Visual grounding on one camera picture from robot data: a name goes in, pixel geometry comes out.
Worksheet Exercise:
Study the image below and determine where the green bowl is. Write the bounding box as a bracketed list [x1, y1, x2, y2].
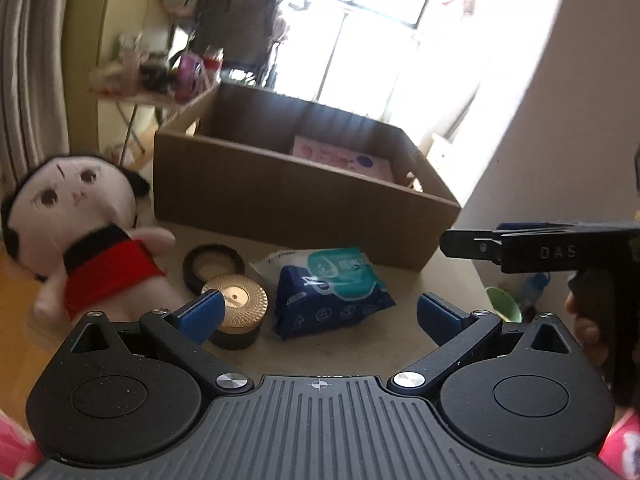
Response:
[485, 286, 523, 323]

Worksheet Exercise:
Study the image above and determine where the plush doll with red scarf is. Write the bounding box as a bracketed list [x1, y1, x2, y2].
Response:
[1, 155, 181, 334]

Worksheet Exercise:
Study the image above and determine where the person's right hand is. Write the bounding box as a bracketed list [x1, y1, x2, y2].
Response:
[565, 270, 615, 382]

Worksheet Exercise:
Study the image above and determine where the blue wet wipes pack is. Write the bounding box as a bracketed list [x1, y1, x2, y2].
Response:
[250, 247, 395, 340]

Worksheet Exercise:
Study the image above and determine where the purple plastic cup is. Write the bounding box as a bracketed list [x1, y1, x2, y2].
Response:
[175, 52, 206, 103]

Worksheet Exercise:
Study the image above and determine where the black round tin lid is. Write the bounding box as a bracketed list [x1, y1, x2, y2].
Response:
[182, 244, 245, 296]

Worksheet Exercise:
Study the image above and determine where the folding side table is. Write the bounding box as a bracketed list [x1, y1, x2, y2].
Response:
[89, 61, 209, 165]

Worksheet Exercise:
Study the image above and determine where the black jar with gold lid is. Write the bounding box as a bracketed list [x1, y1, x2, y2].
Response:
[202, 274, 268, 350]

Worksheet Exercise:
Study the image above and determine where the blue water bottle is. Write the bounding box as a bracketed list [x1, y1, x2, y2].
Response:
[515, 273, 551, 311]

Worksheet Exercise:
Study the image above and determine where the brown cardboard box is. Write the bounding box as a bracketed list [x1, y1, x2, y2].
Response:
[153, 84, 460, 271]

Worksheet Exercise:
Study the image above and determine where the beige curtain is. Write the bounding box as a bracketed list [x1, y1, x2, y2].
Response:
[1, 0, 70, 191]

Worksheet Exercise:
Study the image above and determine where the pink notebook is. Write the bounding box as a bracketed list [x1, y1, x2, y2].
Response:
[291, 136, 395, 183]

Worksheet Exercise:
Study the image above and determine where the red-lidded jar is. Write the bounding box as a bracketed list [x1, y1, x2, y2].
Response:
[202, 46, 224, 86]

